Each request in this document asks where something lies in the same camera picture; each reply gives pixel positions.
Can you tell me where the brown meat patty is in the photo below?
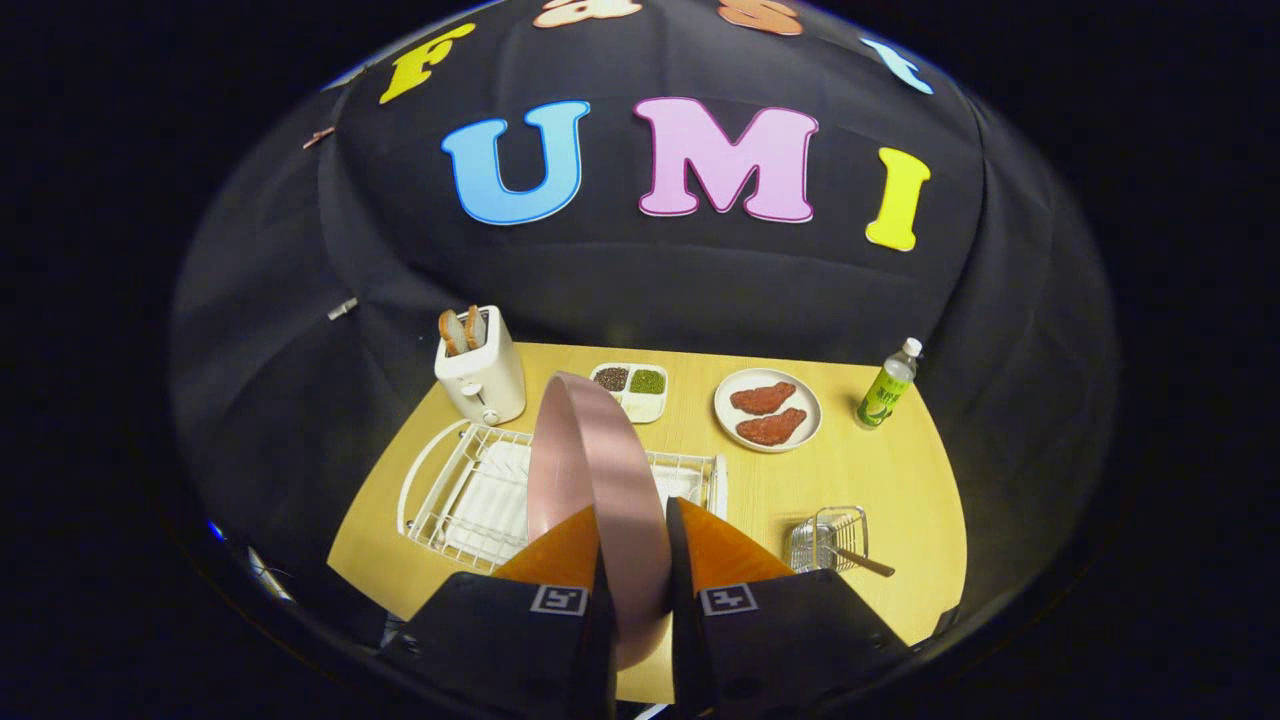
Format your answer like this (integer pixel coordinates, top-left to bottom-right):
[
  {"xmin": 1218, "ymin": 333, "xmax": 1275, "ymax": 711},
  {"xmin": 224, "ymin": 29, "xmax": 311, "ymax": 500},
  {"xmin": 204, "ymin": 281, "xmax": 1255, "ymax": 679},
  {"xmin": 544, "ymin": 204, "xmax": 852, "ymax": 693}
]
[
  {"xmin": 730, "ymin": 381, "xmax": 797, "ymax": 416},
  {"xmin": 736, "ymin": 408, "xmax": 808, "ymax": 447}
]

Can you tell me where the white toaster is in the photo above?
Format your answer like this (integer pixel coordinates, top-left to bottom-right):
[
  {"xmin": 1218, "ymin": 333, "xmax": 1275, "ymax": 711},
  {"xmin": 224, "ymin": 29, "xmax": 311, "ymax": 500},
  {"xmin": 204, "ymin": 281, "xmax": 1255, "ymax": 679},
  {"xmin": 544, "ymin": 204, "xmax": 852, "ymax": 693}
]
[{"xmin": 434, "ymin": 305, "xmax": 528, "ymax": 426}]

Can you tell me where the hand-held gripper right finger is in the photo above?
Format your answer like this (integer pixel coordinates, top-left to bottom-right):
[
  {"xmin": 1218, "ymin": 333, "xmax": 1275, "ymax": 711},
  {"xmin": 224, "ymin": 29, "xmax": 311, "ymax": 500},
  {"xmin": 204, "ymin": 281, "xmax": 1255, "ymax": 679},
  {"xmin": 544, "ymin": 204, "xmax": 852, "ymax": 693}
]
[{"xmin": 666, "ymin": 497, "xmax": 911, "ymax": 720}]

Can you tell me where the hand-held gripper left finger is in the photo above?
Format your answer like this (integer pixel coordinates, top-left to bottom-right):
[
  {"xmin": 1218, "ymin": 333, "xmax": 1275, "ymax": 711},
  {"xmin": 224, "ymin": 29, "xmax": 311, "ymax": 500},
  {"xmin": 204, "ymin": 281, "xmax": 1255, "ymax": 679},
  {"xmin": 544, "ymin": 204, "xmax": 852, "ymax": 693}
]
[{"xmin": 385, "ymin": 505, "xmax": 618, "ymax": 720}]

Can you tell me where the white wire dish rack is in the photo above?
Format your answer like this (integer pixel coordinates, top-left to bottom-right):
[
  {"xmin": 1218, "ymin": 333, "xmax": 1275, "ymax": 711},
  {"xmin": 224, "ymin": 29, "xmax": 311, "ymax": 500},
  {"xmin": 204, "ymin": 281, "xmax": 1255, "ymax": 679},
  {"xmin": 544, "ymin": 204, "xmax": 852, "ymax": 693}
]
[{"xmin": 397, "ymin": 419, "xmax": 728, "ymax": 576}]

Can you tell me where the small metal wire basket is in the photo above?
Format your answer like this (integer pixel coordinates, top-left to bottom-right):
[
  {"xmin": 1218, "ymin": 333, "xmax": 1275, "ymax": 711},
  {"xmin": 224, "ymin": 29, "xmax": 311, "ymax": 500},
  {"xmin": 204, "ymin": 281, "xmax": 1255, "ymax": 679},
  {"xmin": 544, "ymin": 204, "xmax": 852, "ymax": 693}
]
[{"xmin": 787, "ymin": 506, "xmax": 869, "ymax": 574}]

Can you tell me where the white sectioned tray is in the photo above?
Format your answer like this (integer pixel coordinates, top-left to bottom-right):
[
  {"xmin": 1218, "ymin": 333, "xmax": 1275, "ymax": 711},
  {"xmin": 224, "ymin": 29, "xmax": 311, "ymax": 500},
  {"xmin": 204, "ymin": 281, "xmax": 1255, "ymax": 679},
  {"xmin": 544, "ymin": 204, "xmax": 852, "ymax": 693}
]
[{"xmin": 590, "ymin": 363, "xmax": 669, "ymax": 425}]

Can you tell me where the green drink bottle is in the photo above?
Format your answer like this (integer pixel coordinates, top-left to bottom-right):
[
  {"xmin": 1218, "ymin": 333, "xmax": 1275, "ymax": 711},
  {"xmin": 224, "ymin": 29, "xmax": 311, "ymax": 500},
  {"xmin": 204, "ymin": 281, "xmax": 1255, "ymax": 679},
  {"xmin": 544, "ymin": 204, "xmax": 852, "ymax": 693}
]
[{"xmin": 856, "ymin": 338, "xmax": 923, "ymax": 430}]

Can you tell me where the pink plate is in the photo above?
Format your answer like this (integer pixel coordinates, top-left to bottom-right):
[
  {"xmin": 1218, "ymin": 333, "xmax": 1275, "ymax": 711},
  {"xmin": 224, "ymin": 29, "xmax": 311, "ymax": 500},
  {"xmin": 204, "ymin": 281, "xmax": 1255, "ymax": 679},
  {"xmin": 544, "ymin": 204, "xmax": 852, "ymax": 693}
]
[{"xmin": 527, "ymin": 371, "xmax": 673, "ymax": 671}]

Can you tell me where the white round plate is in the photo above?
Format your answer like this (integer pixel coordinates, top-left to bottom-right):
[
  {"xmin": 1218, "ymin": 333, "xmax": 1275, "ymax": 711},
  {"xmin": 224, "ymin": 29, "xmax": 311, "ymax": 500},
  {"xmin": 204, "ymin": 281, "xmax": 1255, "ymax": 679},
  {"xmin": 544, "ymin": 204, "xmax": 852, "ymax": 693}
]
[{"xmin": 714, "ymin": 368, "xmax": 823, "ymax": 454}]

